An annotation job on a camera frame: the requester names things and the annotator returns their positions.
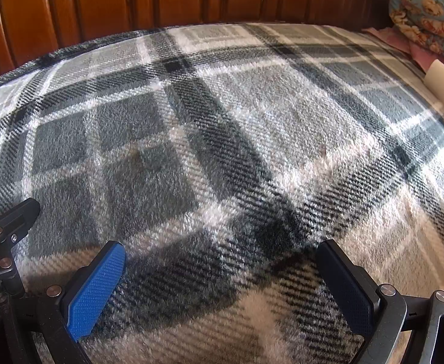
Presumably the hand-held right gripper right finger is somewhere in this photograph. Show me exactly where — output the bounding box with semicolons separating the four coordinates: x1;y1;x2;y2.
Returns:
316;240;444;364

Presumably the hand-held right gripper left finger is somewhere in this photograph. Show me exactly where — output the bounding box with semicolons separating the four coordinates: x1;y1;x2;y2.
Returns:
0;241;127;364

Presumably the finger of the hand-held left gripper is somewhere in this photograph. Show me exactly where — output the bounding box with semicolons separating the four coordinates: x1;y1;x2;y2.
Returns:
0;198;41;259

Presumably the grey plaid blanket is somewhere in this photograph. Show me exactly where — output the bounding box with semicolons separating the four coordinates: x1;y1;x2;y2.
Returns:
0;23;444;364

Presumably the pink bed sheet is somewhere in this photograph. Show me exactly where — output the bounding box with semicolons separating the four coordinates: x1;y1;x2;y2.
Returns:
362;26;444;74

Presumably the floral quilt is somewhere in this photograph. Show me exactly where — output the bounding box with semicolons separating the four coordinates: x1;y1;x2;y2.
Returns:
389;0;444;59

